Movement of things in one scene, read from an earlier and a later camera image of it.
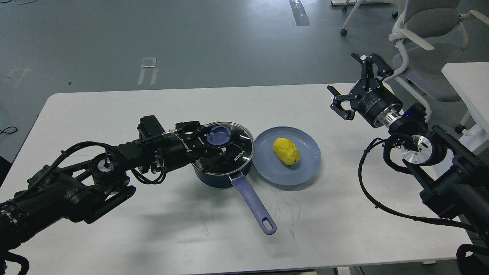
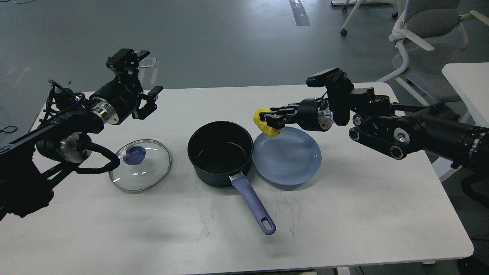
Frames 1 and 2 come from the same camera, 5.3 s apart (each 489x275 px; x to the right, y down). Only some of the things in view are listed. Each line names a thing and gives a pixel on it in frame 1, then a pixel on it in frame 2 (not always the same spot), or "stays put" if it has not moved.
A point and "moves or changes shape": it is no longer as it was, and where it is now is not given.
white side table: (470, 81) stays put
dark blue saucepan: (233, 163) stays put
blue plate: (286, 156) stays put
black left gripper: (178, 149) → (116, 100)
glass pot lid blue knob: (219, 135) moves or changes shape
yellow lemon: (286, 151) → (269, 131)
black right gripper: (369, 97) → (314, 114)
